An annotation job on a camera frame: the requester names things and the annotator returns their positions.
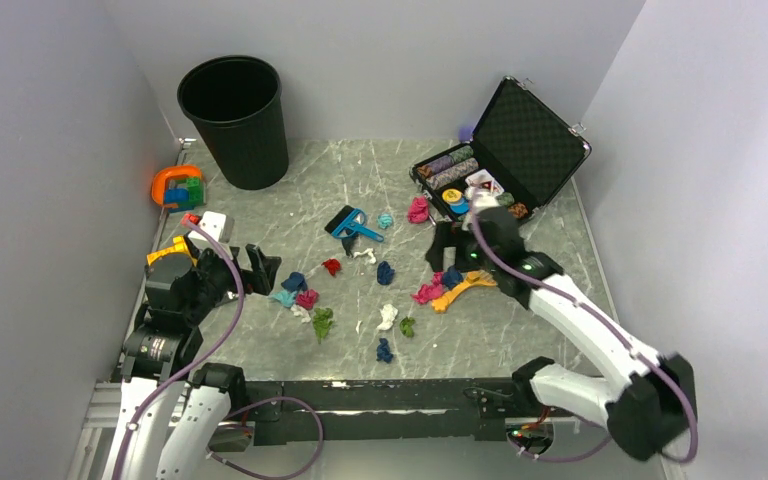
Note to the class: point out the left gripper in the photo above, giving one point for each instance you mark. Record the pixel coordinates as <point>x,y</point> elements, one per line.
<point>263,270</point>

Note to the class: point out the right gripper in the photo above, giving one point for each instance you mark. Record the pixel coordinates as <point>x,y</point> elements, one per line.
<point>445,237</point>

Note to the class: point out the blue hand brush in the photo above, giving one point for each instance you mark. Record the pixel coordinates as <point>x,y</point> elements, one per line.
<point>351,221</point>

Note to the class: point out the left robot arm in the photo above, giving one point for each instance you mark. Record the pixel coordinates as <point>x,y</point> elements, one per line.
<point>169,409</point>

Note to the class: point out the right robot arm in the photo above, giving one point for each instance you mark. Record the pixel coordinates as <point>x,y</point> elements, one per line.
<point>645,400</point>

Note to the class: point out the teal paper scrap left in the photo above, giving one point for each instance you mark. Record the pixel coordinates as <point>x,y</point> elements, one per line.
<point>286,298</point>

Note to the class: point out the dark blue scrap left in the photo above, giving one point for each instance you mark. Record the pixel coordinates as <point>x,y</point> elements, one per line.
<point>295,282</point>

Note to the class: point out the dark blue scrap by scoop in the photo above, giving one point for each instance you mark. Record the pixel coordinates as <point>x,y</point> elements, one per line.
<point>451,278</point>

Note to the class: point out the yellow dealer button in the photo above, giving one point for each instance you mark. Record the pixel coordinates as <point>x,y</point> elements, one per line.
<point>452,196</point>

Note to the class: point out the white paper scrap small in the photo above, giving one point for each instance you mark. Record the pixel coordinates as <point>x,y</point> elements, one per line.
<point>301,313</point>

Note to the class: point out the pink paper scrap left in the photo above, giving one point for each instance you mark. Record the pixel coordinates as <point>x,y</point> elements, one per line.
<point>307,299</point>

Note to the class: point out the yellow slotted scoop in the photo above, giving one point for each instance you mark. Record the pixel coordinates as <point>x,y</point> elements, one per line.
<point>471,280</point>

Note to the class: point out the pink paper scrap by scoop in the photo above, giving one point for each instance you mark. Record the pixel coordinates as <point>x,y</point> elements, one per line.
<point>430,291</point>

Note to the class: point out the light blue paper scrap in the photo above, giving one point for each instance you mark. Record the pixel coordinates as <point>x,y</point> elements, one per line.
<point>385,220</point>

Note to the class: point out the playing card deck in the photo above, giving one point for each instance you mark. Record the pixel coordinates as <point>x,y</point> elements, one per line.
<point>483,179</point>

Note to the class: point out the dark blue scrap centre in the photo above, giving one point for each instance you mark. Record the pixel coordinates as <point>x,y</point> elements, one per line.
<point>385,273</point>

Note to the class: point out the red paper scrap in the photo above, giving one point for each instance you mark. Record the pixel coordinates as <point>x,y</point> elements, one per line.
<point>332,266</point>

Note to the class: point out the white scrap near brush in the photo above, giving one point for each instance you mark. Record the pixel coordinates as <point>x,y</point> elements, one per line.
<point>368,254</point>

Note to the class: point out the green paper scrap left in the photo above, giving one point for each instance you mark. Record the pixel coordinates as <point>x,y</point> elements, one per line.
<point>322,322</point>

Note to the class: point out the yellow toy block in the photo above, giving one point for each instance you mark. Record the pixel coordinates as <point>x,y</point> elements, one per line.
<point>180,246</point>

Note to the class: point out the blue and green toy blocks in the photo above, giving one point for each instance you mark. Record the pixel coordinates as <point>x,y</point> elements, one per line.
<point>184,194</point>

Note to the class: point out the black poker chip case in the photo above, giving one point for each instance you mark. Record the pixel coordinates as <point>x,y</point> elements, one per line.
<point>520,143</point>

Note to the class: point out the dark blue scrap front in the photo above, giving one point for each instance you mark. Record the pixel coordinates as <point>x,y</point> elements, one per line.
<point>383,351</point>

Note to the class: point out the orange curved toy piece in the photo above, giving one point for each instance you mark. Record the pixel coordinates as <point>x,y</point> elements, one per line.
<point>165,177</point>

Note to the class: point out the black plastic waste bin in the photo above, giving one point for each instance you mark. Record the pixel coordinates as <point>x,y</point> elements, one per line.
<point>234,102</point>

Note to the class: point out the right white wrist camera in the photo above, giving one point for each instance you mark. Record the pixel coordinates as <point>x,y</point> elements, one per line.
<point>479,199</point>

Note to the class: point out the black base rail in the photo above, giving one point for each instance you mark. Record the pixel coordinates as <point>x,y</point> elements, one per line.
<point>295,411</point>

